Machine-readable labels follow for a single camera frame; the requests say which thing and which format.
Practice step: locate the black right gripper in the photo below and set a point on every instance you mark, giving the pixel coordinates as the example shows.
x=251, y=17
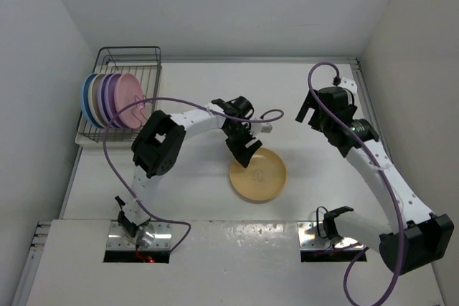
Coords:
x=311, y=102

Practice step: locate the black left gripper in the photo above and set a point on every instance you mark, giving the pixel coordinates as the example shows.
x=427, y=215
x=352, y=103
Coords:
x=242, y=153

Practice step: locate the yellow plastic plate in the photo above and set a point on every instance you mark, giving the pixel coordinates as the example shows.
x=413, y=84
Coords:
x=262, y=180

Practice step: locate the pink plastic plate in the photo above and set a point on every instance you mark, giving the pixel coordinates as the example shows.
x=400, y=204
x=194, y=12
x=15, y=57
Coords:
x=128, y=90

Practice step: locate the purple plastic plate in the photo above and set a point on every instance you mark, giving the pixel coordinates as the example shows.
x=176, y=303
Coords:
x=101, y=98
x=109, y=94

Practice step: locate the cream plastic plate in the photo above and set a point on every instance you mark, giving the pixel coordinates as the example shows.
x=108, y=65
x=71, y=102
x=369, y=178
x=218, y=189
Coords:
x=93, y=99

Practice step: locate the blue plastic plate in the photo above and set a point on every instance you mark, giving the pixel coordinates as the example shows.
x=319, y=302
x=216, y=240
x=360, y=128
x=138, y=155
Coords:
x=84, y=101

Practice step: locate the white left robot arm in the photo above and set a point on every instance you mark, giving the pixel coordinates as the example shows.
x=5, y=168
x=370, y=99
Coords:
x=158, y=144

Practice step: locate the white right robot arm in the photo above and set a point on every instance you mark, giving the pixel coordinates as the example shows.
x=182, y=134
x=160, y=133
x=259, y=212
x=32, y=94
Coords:
x=412, y=234

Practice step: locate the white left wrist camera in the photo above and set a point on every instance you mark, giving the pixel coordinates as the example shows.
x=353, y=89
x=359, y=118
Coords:
x=257, y=128

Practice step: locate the aluminium frame rail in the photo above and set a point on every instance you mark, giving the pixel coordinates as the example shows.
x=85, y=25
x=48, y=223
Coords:
x=364, y=95

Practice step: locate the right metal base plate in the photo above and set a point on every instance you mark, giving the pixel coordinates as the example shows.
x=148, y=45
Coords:
x=311, y=237

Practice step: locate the metal base plate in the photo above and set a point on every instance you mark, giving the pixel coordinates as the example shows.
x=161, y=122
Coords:
x=311, y=237
x=151, y=236

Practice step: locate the grey wire dish rack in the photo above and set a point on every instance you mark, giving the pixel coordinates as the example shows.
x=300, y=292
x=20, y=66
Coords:
x=142, y=61

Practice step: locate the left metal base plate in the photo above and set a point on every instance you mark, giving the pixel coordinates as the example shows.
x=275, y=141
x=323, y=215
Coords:
x=151, y=236

